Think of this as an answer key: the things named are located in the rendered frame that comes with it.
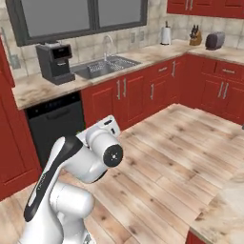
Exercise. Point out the dark grey coffee machine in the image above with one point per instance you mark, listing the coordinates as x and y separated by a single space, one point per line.
56 63

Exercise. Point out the steel sink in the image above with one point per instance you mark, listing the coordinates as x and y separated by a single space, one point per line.
105 67

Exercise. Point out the white paper towel roll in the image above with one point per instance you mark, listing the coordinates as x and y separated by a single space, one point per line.
165 35

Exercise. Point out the red base cupboard run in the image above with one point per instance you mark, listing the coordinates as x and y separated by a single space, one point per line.
219 89
139 95

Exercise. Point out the dark framed window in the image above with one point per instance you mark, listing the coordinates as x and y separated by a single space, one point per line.
79 16

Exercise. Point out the red island cupboard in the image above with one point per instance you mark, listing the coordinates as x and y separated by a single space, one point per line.
194 239

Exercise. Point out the grey wall socket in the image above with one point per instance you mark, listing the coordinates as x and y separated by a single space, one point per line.
142 35
132 37

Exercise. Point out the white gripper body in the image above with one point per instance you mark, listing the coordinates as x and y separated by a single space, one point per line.
83 134

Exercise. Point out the red tall cupboard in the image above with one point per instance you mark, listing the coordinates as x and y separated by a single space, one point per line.
14 143

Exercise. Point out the red wall cupboard run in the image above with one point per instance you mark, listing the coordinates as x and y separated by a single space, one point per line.
206 7

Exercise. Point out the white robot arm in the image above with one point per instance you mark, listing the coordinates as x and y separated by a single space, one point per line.
71 203

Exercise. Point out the wooden knife block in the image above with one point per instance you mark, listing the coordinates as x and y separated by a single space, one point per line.
195 38

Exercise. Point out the grey toaster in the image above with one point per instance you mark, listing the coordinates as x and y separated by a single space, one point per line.
215 40

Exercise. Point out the black dishwasher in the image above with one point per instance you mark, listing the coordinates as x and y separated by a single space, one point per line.
55 125

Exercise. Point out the steel tap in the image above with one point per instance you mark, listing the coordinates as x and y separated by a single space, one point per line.
107 44

